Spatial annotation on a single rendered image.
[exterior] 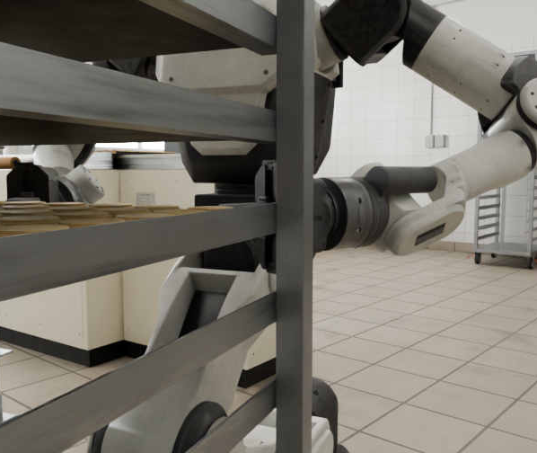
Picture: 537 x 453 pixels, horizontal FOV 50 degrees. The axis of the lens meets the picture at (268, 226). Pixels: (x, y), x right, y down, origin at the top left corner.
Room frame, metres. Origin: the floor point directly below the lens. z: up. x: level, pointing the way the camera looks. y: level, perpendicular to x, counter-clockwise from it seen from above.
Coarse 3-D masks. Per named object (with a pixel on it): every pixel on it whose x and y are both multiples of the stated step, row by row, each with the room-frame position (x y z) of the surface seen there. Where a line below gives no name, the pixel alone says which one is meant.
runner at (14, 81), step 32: (0, 64) 0.27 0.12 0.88; (32, 64) 0.29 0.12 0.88; (64, 64) 0.31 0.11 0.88; (0, 96) 0.27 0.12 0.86; (32, 96) 0.29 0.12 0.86; (64, 96) 0.31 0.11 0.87; (96, 96) 0.33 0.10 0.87; (128, 96) 0.36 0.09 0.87; (160, 96) 0.39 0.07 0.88; (192, 96) 0.43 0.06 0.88; (128, 128) 0.39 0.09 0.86; (160, 128) 0.39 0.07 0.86; (192, 128) 0.43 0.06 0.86; (224, 128) 0.48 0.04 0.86; (256, 128) 0.53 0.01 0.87
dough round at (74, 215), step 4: (60, 212) 0.50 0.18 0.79; (64, 212) 0.50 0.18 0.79; (68, 212) 0.50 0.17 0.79; (72, 212) 0.50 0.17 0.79; (76, 212) 0.50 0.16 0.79; (80, 212) 0.50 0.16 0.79; (84, 212) 0.50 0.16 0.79; (88, 212) 0.50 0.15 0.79; (92, 212) 0.50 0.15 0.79; (96, 212) 0.50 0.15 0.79; (100, 212) 0.50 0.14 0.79; (104, 212) 0.50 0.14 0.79; (108, 212) 0.50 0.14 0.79; (56, 216) 0.47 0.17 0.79; (60, 216) 0.47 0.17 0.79; (64, 216) 0.47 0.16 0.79; (68, 216) 0.47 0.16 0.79; (72, 216) 0.47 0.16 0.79; (76, 216) 0.47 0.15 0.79; (80, 216) 0.47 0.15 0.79; (84, 216) 0.47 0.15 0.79; (88, 216) 0.47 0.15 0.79; (92, 216) 0.47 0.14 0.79; (96, 216) 0.47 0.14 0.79; (100, 216) 0.48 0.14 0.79; (104, 216) 0.48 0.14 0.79; (108, 216) 0.48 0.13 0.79
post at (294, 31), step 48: (288, 0) 0.57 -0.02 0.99; (288, 48) 0.57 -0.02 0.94; (288, 96) 0.57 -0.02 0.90; (288, 144) 0.57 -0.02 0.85; (288, 192) 0.57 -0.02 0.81; (288, 240) 0.57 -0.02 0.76; (288, 288) 0.57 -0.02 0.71; (288, 336) 0.57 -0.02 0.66; (288, 384) 0.57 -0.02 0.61; (288, 432) 0.57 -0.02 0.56
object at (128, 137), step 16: (0, 128) 0.44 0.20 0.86; (16, 128) 0.44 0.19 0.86; (32, 128) 0.44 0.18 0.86; (48, 128) 0.44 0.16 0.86; (64, 128) 0.44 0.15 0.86; (80, 128) 0.44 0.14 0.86; (96, 128) 0.44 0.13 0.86; (112, 128) 0.44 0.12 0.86; (0, 144) 0.69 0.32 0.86; (16, 144) 0.69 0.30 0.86; (32, 144) 0.69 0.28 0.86; (48, 144) 0.69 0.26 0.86; (64, 144) 0.69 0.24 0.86; (80, 144) 0.69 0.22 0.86
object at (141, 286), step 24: (120, 192) 2.51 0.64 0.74; (144, 192) 2.42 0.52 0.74; (168, 192) 2.34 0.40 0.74; (192, 192) 2.27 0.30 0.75; (168, 264) 2.35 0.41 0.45; (144, 288) 2.43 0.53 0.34; (144, 312) 2.43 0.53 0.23; (144, 336) 2.43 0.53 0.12; (264, 336) 2.20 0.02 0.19; (264, 360) 2.21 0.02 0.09; (240, 384) 2.17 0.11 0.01
